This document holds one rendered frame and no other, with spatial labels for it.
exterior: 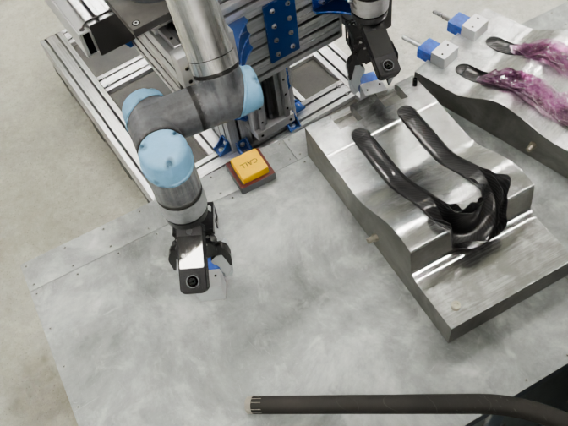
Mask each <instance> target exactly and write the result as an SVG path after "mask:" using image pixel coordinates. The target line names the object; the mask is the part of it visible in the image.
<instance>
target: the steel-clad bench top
mask: <svg viewBox="0 0 568 426"><path fill-rule="evenodd" d="M442 107H443V108H444V109H445V111H446V112H447V113H448V114H449V115H450V116H451V117H452V119H453V120H454V121H455V122H456V123H457V124H458V125H459V127H460V128H461V129H462V130H463V131H464V132H465V133H466V134H467V135H468V136H469V137H470V138H471V139H472V140H473V141H474V142H476V143H477V144H479V145H481V146H482V147H484V148H486V149H488V150H491V151H493V152H495V153H497V154H499V155H501V156H503V157H505V158H507V159H509V160H510V161H512V162H514V163H515V164H516V165H517V166H519V167H520V168H521V169H522V170H523V171H524V173H525V174H526V175H527V176H528V177H529V179H530V180H531V181H532V182H533V183H534V192H533V197H532V206H531V210H532V212H533V214H534V215H535V216H536V217H537V218H538V219H539V221H540V222H541V223H542V224H543V225H544V226H545V227H546V228H547V229H548V230H549V231H550V232H551V233H552V234H553V236H554V237H555V238H556V239H557V240H558V241H559V242H560V243H561V244H562V245H563V246H564V247H565V249H566V250H567V251H568V178H566V177H564V176H562V175H561V174H559V173H557V172H556V171H554V170H552V169H551V168H549V167H547V166H545V165H544V164H542V163H540V162H539V161H536V160H535V159H533V158H532V157H530V156H528V155H526V154H525V153H523V152H521V151H519V150H518V149H516V148H514V147H513V146H511V145H509V144H507V143H506V142H504V141H503V140H501V139H499V138H497V137H495V136H493V135H492V134H490V133H488V132H487V131H485V130H483V129H482V128H480V127H478V126H477V125H475V124H473V123H471V122H469V121H467V120H466V119H465V118H463V117H461V116H459V115H457V114H456V113H454V112H452V111H451V110H449V109H447V108H445V107H444V106H442ZM260 151H261V152H262V154H263V155H264V157H265V159H266V160H267V161H268V162H269V163H270V165H271V167H272V168H273V170H274V171H275V173H276V179H274V180H272V181H270V182H268V183H266V184H264V185H262V186H260V187H258V188H256V189H254V190H252V191H250V192H248V193H246V194H242V193H241V191H240V190H239V188H238V186H237V185H236V184H235V182H234V181H233V179H232V177H231V175H230V174H229V172H228V171H227V168H226V167H223V168H220V169H218V170H216V171H214V172H212V173H210V174H208V175H206V176H204V177H202V178H200V181H201V182H202V185H203V188H204V191H205V195H206V198H207V202H212V201H213V202H214V205H215V208H216V212H217V215H218V217H219V228H216V224H215V234H214V235H215V236H216V238H217V241H221V242H222V240H223V238H225V239H226V240H227V241H228V243H229V248H230V250H231V254H232V261H233V274H232V276H225V274H224V272H222V274H223V276H224V279H225V282H226V299H220V300H211V301H202V302H200V301H199V299H198V296H197V294H183V293H181V291H180V284H179V274H178V273H177V272H176V271H175V270H174V269H173V268H172V266H171V265H170V263H169V261H168V255H169V248H170V247H171V245H172V241H174V240H175V238H174V237H173V236H172V226H170V225H169V224H168V222H167V220H166V218H165V217H164V215H163V214H162V212H161V208H160V206H159V205H158V203H157V202H155V201H154V200H153V201H151V202H150V203H148V204H146V205H143V206H141V207H139V208H138V209H136V210H132V211H130V212H129V213H127V214H125V215H123V216H120V217H118V218H117V219H115V220H113V221H109V222H108V223H106V224H104V225H102V226H100V227H97V228H96V229H94V230H92V231H90V232H87V233H85V234H83V235H81V236H79V237H77V238H75V239H73V240H71V241H69V242H67V243H64V244H62V245H60V246H58V247H56V248H54V249H52V250H50V251H48V252H46V253H44V254H41V255H39V256H37V257H35V258H34V259H31V260H29V261H27V262H25V263H23V264H21V265H20V267H21V270H22V271H23V274H24V277H25V280H26V283H27V286H28V288H29V291H30V295H31V297H32V300H33V302H34V305H35V309H36V311H37V313H38V316H39V319H40V321H41V325H42V328H43V330H44V332H45V335H46V338H47V341H48V344H49V347H50V348H51V351H52V356H53V358H54V360H55V363H56V365H57V369H58V372H59V374H60V377H61V379H62V382H63V386H64V388H65V390H66V393H67V396H68V399H69V402H70V405H71V407H72V409H73V412H74V416H75V418H76V421H77V424H78V426H466V425H468V424H469V423H471V422H472V421H474V420H476V419H477V418H480V417H481V416H483V415H484V414H247V413H246V412H245V408H244V403H245V399H246V397H247V396H318V395H404V394H494V395H503V396H516V395H517V394H519V393H521V392H522V391H524V390H525V389H527V388H528V387H530V386H532V385H534V384H536V383H537V382H539V381H540V380H542V379H544V378H545V377H547V376H549V375H550V374H552V373H553V372H555V371H557V370H558V369H560V368H562V367H564V366H565V365H567V364H568V275H567V276H565V277H563V278H561V279H560V280H558V281H557V282H555V283H553V284H551V285H550V286H548V287H545V288H544V289H543V290H541V291H539V292H537V293H535V294H533V295H532V296H531V297H529V298H527V299H525V300H523V301H521V302H520V303H518V304H517V305H515V306H513V307H511V308H510V309H507V310H506V311H505V312H503V313H501V314H499V315H497V316H495V317H494V318H493V319H490V320H488V321H487V322H485V323H483V324H481V325H480V326H478V327H477V328H475V329H473V330H471V331H469V332H468V333H466V334H465V335H463V336H460V337H459V338H457V339H455V340H454V341H452V342H450V343H447V341H446V340H445V338H444V337H443V336H442V335H441V334H440V332H439V331H438V329H437V328H436V327H435V325H434V324H433V322H432V321H431V320H430V318H429V317H428V315H426V313H425V312H424V311H423V309H422V308H421V306H420V305H419V304H418V302H417V301H416V299H415V298H414V297H413V295H412V294H411V293H410V292H409V291H408V289H407V288H406V286H405V285H404V284H403V282H402V281H401V279H400V278H399V276H398V275H397V274H396V273H395V272H394V270H393V269H392V268H391V266H390V265H389V263H388V262H387V261H386V259H385V258H384V256H383V255H382V254H381V252H380V251H379V250H378V249H377V247H376V246H375V245H374V243H368V242H367V240H366V239H367V238H369V236H368V235H367V233H366V232H365V231H364V230H363V229H362V227H361V226H360V225H359V223H358V222H357V220H356V219H355V217H354V216H353V215H352V213H351V212H350V210H349V209H348V208H347V207H346V206H345V204H344V203H343V202H342V200H341V199H340V197H339V196H338V195H337V193H336V192H335V190H334V189H333V188H332V187H331V185H330V184H329V183H328V181H327V180H326V179H325V177H324V176H323V174H322V173H321V172H320V170H319V169H318V167H317V166H316V165H315V164H314V163H313V161H312V160H311V158H310V157H309V155H308V149H307V141H306V134H305V128H303V129H301V130H299V131H297V132H296V133H294V134H291V135H289V136H287V137H285V138H283V139H280V140H278V141H276V142H275V143H273V144H271V145H268V146H266V147H264V148H262V149H260Z"/></svg>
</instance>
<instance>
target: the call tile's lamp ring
mask: <svg viewBox="0 0 568 426"><path fill-rule="evenodd" d="M256 150H257V151H258V152H259V154H260V156H261V157H262V158H263V160H264V161H265V163H266V165H267V166H268V168H269V170H270V172H268V173H266V174H265V175H263V176H261V177H258V178H256V179H255V180H253V181H251V182H249V183H246V184H244V185H243V184H242V183H241V181H240V180H239V178H238V176H237V175H236V173H235V172H234V171H233V169H232V167H231V166H230V164H231V162H230V161H229V162H228V163H226V165H227V167H228V169H229V170H230V172H231V173H232V175H233V176H234V178H235V179H236V181H237V182H238V185H239V186H240V188H241V189H243V188H246V187H248V186H249V185H251V184H253V183H256V182H258V181H259V180H261V179H263V178H266V177H268V176H270V175H271V174H273V173H275V172H274V170H273V169H272V167H271V166H270V164H269V162H268V161H267V160H266V159H265V157H264V156H263V154H262V153H261V151H260V150H259V148H257V149H256Z"/></svg>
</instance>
